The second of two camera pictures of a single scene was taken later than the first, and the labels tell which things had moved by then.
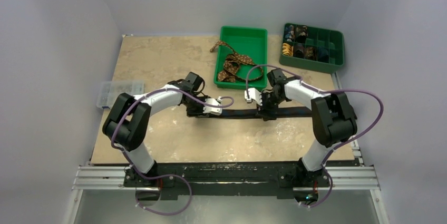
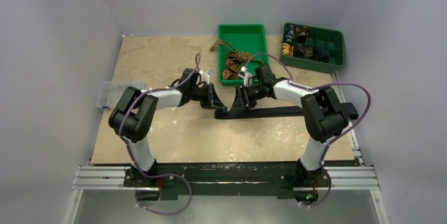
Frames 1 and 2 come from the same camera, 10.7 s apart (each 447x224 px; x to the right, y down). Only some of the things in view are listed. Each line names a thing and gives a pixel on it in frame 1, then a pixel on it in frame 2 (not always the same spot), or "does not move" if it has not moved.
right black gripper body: [265, 111] to [245, 95]
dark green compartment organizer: [332, 39] does not move
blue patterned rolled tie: [289, 32] does not move
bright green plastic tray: [251, 44] does not move
